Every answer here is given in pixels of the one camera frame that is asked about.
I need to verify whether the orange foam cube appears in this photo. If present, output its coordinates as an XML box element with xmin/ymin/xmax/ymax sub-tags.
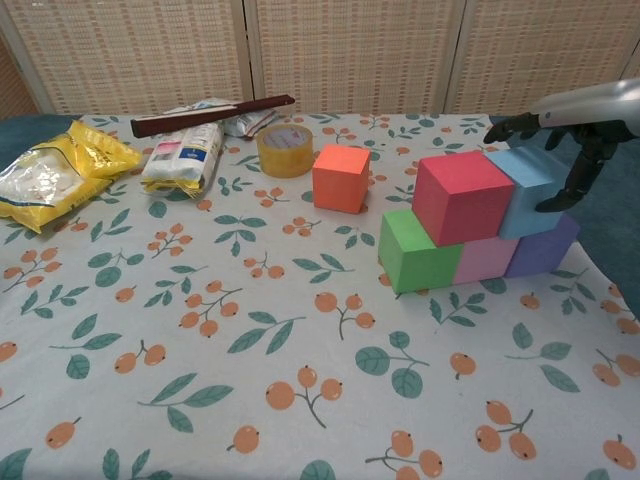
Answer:
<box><xmin>311</xmin><ymin>144</ymin><xmax>372</xmax><ymax>215</ymax></box>

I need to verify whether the red foam cube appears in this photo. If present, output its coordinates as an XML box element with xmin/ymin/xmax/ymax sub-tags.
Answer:
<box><xmin>412</xmin><ymin>151</ymin><xmax>515</xmax><ymax>248</ymax></box>

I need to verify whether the floral fruit print tablecloth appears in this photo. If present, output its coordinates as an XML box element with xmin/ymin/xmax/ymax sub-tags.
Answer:
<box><xmin>0</xmin><ymin>113</ymin><xmax>640</xmax><ymax>480</ymax></box>

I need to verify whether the white packet with green picture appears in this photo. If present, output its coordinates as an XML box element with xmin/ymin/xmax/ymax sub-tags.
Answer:
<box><xmin>167</xmin><ymin>97</ymin><xmax>236</xmax><ymax>119</ymax></box>

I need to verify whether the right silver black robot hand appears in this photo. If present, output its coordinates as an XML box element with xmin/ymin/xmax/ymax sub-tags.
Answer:
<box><xmin>482</xmin><ymin>77</ymin><xmax>640</xmax><ymax>215</ymax></box>

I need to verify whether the small crumpled silver packet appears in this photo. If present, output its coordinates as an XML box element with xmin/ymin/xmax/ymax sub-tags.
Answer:
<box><xmin>222</xmin><ymin>110</ymin><xmax>278</xmax><ymax>143</ymax></box>

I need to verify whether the green foam cube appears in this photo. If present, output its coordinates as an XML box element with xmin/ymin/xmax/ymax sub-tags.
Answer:
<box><xmin>378</xmin><ymin>208</ymin><xmax>464</xmax><ymax>295</ymax></box>

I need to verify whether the light blue foam cube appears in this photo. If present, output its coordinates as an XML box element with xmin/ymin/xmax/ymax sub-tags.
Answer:
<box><xmin>484</xmin><ymin>146</ymin><xmax>576</xmax><ymax>240</ymax></box>

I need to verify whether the dark brown wooden stick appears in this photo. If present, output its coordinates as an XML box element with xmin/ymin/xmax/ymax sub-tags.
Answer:
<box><xmin>130</xmin><ymin>93</ymin><xmax>296</xmax><ymax>140</ymax></box>

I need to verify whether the purple foam cube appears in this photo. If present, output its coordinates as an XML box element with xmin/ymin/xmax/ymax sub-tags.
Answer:
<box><xmin>504</xmin><ymin>212</ymin><xmax>581</xmax><ymax>279</ymax></box>

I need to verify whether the woven bamboo folding screen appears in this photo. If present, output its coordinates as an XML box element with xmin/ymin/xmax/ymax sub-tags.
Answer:
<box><xmin>0</xmin><ymin>0</ymin><xmax>640</xmax><ymax>119</ymax></box>

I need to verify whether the pink foam cube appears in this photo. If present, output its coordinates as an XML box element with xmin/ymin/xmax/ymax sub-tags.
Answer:
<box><xmin>452</xmin><ymin>234</ymin><xmax>521</xmax><ymax>286</ymax></box>

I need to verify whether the white cotton pad pack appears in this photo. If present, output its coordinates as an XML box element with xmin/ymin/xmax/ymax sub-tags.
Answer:
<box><xmin>140</xmin><ymin>121</ymin><xmax>225</xmax><ymax>201</ymax></box>

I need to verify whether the yellow marshmallow bag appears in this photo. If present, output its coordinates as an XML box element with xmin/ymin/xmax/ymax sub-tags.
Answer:
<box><xmin>0</xmin><ymin>119</ymin><xmax>145</xmax><ymax>235</ymax></box>

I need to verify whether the clear packing tape roll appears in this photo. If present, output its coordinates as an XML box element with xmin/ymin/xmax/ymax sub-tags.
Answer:
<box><xmin>256</xmin><ymin>124</ymin><xmax>315</xmax><ymax>178</ymax></box>

